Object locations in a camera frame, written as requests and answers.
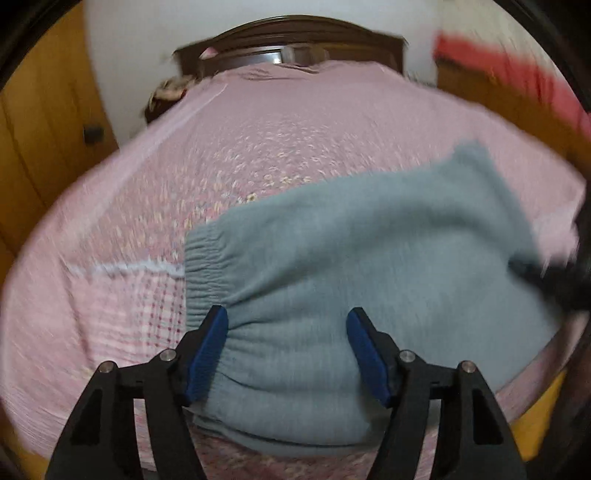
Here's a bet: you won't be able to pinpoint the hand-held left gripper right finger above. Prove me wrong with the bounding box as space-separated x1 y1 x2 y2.
346 307 527 480

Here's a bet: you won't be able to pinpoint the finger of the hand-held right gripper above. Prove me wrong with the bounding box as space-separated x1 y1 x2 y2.
508 256 555 292

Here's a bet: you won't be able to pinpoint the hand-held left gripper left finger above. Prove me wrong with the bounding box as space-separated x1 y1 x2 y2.
44 305 230 480

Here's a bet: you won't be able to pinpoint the grey pants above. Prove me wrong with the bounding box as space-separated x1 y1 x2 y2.
184 141 566 459

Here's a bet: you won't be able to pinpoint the low wooden cabinet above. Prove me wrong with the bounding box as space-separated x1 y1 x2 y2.
436 60 589 162

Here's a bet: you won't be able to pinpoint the cream and red curtain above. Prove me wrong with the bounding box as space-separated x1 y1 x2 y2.
434 0 591 139

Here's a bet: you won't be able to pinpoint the pink floral bedspread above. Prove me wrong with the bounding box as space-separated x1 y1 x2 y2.
0 62 589 474

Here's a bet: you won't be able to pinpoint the dark wooden nightstand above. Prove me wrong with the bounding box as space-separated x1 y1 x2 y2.
144 99 177 124

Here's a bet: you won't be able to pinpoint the dark wooden headboard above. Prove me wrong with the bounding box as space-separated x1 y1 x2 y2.
173 15 410 82

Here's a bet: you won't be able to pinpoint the wooden wardrobe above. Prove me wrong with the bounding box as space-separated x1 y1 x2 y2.
0 2 119 278

